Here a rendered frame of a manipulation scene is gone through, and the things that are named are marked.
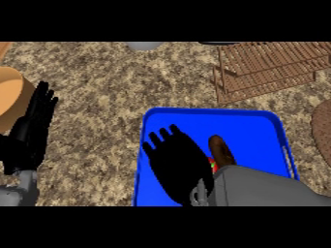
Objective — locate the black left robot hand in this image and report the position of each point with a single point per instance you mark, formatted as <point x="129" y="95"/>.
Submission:
<point x="28" y="135"/>

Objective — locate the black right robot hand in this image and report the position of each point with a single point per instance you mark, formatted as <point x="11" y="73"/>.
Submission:
<point x="179" y="161"/>

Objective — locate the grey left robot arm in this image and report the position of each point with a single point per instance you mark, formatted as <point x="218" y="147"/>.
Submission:
<point x="11" y="189"/>

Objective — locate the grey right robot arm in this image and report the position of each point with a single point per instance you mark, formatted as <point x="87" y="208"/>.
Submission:
<point x="263" y="189"/>

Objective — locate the brown sweet potato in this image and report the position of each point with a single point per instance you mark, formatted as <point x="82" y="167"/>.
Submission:
<point x="221" y="150"/>

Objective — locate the blue plastic tray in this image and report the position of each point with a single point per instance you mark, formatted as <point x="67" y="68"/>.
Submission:
<point x="253" y="135"/>

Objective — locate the brown wooden tiered shelf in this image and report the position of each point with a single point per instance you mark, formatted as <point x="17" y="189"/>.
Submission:
<point x="272" y="68"/>

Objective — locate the small red green item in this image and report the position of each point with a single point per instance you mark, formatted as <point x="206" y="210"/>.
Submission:
<point x="212" y="164"/>

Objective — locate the tan round bowl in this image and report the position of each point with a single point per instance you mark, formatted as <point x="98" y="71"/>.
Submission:
<point x="4" y="100"/>

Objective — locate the grey round object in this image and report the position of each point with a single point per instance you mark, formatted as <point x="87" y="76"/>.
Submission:
<point x="144" y="45"/>

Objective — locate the dark flat object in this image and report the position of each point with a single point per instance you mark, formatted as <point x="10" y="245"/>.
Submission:
<point x="218" y="43"/>

